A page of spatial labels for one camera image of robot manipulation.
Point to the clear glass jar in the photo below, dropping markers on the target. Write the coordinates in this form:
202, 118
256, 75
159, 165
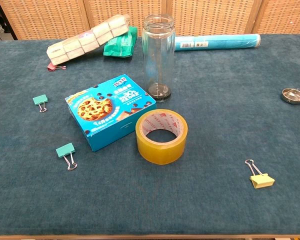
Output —
158, 55

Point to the yellow packing tape roll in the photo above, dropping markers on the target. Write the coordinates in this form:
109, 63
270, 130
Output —
162, 150

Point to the blue cookie box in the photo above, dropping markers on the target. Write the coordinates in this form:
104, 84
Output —
107, 112

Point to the teal table mat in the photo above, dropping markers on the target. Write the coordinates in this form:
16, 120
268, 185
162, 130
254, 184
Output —
215, 125

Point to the green snack packet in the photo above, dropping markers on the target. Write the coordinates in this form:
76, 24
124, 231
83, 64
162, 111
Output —
120, 45

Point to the large teal binder clip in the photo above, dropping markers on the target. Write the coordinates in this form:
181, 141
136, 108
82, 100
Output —
65, 150

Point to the white tissue pack bundle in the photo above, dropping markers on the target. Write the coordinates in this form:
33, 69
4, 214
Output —
95, 35

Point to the blue plastic wrap roll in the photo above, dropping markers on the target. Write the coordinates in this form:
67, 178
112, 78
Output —
222, 41

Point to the small teal binder clip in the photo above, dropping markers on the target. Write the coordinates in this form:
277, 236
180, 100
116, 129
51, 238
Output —
40, 99

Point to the pink binder clip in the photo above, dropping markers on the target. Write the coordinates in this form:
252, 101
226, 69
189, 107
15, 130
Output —
51, 67

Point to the wicker folding screen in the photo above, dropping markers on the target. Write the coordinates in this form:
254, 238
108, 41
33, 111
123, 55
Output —
210, 17

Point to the yellow binder clip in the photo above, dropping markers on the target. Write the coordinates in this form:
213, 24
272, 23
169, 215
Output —
262, 180

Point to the black stand leg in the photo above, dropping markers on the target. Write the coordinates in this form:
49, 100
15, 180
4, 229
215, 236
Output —
7, 20

